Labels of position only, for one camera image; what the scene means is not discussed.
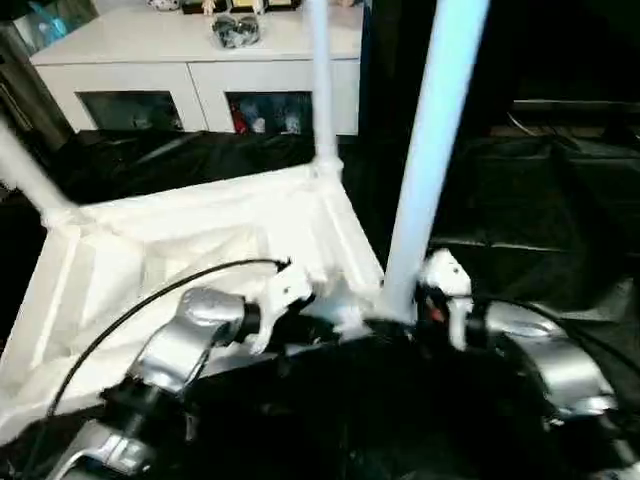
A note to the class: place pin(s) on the dark metal rod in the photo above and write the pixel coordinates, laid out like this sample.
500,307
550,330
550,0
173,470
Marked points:
575,105

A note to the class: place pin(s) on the clear bag of black parts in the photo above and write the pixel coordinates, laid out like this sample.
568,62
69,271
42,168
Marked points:
235,31

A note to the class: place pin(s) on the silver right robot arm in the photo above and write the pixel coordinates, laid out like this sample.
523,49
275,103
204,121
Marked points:
565,360

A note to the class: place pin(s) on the black plastic mat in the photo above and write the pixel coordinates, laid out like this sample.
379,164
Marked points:
525,225

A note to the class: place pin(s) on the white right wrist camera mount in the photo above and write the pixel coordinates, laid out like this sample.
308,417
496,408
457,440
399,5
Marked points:
447,270

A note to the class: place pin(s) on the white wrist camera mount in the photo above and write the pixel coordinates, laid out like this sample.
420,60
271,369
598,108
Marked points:
447,270
285,290

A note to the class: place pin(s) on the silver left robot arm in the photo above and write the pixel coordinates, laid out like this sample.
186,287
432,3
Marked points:
200,310

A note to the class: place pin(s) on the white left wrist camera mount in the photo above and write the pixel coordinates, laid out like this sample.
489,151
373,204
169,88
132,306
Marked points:
285,290

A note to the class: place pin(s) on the white cabinet with glass doors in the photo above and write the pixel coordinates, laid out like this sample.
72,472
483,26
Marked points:
150,50

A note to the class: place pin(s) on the white plastic table top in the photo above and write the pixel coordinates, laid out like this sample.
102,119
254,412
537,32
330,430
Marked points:
125,250

